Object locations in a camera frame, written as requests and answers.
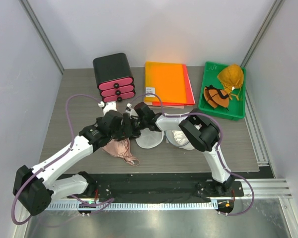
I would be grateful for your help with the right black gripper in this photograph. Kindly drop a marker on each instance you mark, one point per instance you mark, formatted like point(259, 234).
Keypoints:
point(134, 133)

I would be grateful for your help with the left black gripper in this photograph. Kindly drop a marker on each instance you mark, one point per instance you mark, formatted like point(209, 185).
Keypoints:
point(124, 130)

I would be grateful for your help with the white mesh laundry bag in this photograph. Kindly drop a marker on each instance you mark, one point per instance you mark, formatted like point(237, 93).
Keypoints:
point(150, 139)

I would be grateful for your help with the pink bra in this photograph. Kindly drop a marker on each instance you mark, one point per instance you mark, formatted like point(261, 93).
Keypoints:
point(121, 149)

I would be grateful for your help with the white bra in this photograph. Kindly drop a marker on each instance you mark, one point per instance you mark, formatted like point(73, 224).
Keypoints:
point(180, 138)

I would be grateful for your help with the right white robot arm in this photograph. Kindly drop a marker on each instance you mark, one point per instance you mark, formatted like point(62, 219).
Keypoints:
point(202, 132)

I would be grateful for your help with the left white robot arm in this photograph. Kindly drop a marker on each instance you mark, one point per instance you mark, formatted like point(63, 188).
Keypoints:
point(36, 187)

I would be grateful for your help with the mustard orange bra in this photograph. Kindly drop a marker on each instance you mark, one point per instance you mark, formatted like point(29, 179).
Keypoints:
point(232, 80)

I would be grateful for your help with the orange folder stack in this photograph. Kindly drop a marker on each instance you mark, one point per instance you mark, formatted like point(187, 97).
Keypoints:
point(167, 84)

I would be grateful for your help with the black pink drawer box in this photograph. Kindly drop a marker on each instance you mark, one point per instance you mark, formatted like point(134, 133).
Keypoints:
point(114, 78)

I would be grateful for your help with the green plastic bin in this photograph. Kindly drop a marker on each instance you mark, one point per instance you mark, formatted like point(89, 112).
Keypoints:
point(236, 107)

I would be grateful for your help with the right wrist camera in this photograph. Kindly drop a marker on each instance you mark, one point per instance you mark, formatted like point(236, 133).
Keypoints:
point(130, 111)

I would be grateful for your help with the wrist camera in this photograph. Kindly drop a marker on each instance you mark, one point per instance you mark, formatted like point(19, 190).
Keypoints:
point(130, 111)
point(106, 107)

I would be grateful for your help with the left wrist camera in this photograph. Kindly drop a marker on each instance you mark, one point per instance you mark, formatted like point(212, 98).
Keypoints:
point(106, 107)

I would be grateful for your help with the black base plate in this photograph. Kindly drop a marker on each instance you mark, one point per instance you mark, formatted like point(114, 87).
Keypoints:
point(159, 187)

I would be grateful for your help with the white slotted cable duct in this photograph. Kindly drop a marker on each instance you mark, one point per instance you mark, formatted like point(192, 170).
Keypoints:
point(74, 205)

